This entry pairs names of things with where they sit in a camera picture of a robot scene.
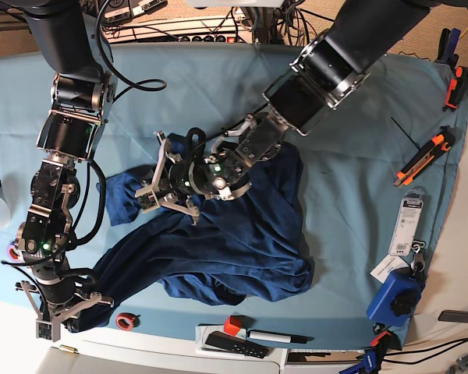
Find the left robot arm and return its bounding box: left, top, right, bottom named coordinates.
left=135, top=1, right=438, bottom=221

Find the dark blue t-shirt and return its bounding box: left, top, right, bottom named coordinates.
left=77, top=132, right=316, bottom=332

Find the white marker pen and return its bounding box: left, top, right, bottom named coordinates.
left=246, top=330, right=313, bottom=344

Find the black zip tie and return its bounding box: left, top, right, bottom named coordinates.
left=390, top=116, right=420, bottom=150

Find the red tape roll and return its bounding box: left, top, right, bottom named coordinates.
left=115, top=312, right=140, bottom=331

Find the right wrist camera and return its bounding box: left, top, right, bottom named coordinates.
left=35, top=319, right=61, bottom=342

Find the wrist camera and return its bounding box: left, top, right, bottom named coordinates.
left=35, top=319, right=61, bottom=342
left=135, top=186, right=159, bottom=213

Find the orange clamp bottom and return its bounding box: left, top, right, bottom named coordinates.
left=370, top=330, right=392, bottom=348

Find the blue spring clamp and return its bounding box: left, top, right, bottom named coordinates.
left=435, top=28, right=461, bottom=65
left=339, top=350, right=385, bottom=374

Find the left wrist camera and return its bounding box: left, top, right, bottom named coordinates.
left=135, top=186, right=159, bottom=213

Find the orange black clamp top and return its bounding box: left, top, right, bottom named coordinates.
left=442, top=66, right=468, bottom=111

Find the blue spring clamp bottom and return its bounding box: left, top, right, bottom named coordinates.
left=339, top=350, right=385, bottom=374

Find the red cube block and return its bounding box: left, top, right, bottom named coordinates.
left=223, top=316, right=243, bottom=337

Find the light blue table cloth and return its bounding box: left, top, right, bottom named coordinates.
left=0, top=43, right=468, bottom=349

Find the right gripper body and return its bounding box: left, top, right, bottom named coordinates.
left=15, top=280, right=114, bottom=331

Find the blue spring clamp top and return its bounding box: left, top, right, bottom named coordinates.
left=435, top=28, right=461, bottom=65

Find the power strip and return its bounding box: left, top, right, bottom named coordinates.
left=102, top=13, right=253, bottom=44

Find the black phone device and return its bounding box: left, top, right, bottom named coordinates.
left=438, top=309, right=468, bottom=323

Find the orange black utility knife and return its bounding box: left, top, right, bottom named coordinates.
left=394, top=126, right=456, bottom=187

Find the blue box with knob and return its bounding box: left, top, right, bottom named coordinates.
left=366, top=268, right=426, bottom=327

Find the black remote control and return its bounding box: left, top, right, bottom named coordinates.
left=205, top=331, right=270, bottom=358

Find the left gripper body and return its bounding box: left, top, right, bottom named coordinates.
left=135, top=131, right=200, bottom=225

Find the packaged tool blister pack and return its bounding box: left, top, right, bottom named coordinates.
left=388, top=189, right=425, bottom=256

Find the white label card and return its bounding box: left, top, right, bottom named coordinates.
left=370, top=255, right=410, bottom=284

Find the purple tape roll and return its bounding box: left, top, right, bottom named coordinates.
left=6, top=242, right=20, bottom=263

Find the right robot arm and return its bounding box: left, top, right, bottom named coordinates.
left=9, top=1, right=166, bottom=342

